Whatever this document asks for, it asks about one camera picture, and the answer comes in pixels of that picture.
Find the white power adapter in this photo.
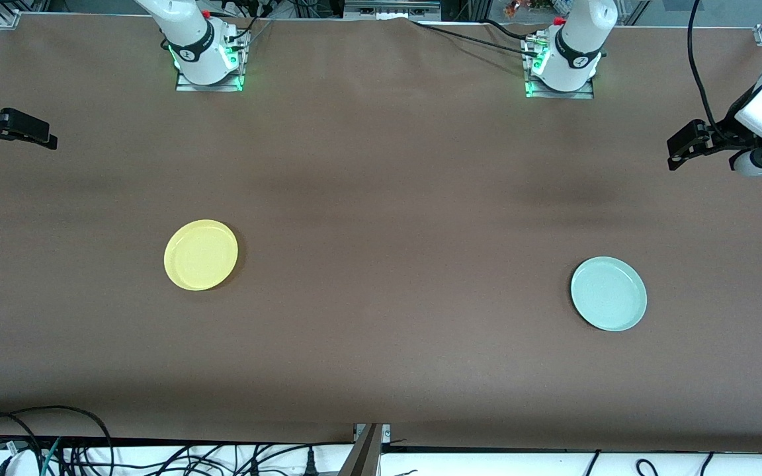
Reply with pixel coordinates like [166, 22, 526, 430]
[0, 448, 42, 476]

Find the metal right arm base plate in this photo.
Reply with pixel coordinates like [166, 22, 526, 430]
[175, 30, 250, 93]

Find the brown table cover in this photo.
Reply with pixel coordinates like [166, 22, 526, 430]
[0, 12, 762, 454]

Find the looped black floor cable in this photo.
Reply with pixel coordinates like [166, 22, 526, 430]
[0, 405, 115, 476]

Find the small metal bracket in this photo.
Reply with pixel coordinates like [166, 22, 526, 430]
[353, 423, 392, 442]

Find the green network cable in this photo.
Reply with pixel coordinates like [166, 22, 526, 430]
[40, 436, 64, 476]

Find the aluminium profile beam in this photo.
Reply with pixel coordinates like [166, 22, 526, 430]
[337, 423, 384, 476]

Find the colourful small toy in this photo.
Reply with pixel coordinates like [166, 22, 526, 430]
[503, 0, 555, 18]

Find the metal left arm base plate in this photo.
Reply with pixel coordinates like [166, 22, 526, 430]
[523, 36, 595, 100]

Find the yellow plastic plate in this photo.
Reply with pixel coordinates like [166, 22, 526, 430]
[163, 219, 239, 291]

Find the pale green plastic plate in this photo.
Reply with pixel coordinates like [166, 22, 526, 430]
[570, 257, 648, 332]

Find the black cable bundle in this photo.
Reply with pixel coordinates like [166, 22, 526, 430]
[218, 0, 275, 51]

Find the long black base cable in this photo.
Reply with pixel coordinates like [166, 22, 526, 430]
[409, 19, 540, 58]

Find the silver metal rail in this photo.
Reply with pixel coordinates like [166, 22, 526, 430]
[343, 0, 443, 21]

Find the short black base cable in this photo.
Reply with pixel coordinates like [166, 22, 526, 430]
[484, 18, 544, 40]

